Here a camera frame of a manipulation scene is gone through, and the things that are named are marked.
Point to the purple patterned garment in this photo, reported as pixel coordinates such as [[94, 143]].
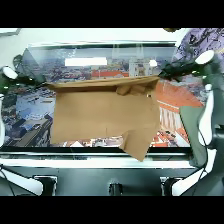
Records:
[[207, 37]]

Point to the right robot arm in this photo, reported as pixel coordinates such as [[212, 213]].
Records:
[[207, 116]]

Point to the dark green garment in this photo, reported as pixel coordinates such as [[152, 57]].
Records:
[[191, 133]]

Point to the brown garment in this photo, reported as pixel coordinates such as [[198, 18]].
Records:
[[100, 113]]

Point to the silver frame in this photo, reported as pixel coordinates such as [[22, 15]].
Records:
[[100, 163]]

